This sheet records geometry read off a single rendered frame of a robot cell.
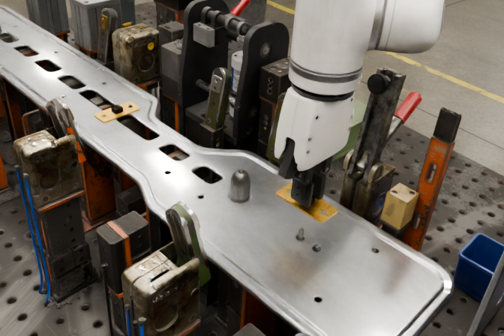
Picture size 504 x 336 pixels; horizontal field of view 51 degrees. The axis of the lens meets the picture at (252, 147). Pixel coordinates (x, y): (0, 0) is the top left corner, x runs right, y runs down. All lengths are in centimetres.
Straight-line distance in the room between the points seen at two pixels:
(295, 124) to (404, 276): 27
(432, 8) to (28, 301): 89
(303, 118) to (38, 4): 107
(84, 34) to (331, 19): 87
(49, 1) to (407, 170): 107
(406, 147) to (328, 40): 106
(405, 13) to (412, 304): 37
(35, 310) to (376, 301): 66
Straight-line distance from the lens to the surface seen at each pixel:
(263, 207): 82
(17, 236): 128
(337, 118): 65
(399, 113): 87
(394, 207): 80
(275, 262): 74
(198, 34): 105
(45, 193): 95
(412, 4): 58
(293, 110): 62
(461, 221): 139
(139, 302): 66
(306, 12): 58
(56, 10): 159
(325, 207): 73
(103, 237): 80
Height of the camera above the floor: 153
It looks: 33 degrees down
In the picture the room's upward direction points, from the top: 4 degrees clockwise
